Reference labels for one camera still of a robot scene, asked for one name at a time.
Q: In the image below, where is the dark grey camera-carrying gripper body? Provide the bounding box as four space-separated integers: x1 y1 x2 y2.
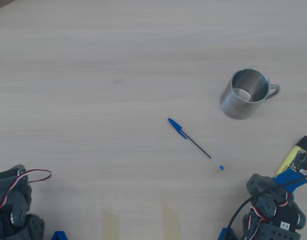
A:
246 173 292 201

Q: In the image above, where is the yellow highlighter with black cap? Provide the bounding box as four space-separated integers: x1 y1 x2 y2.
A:
275 135 307 177

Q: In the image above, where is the blue capped ballpoint pen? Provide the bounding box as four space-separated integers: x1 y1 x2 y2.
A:
167 117 225 171

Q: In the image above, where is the red white black servo wire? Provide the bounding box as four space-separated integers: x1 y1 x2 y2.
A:
243 192 293 240
0 169 52 211

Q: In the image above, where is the thin black camera cable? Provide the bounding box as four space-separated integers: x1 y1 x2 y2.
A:
226 177 304 240

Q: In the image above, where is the blue arm base plate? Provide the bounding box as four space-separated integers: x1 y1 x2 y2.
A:
51 231 69 240
217 227 238 240

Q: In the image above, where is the silver metal cup with handle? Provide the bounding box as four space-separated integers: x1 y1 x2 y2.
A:
219 67 281 120

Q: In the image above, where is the dark grey arm without camera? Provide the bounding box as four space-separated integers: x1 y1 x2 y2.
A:
0 164 46 240

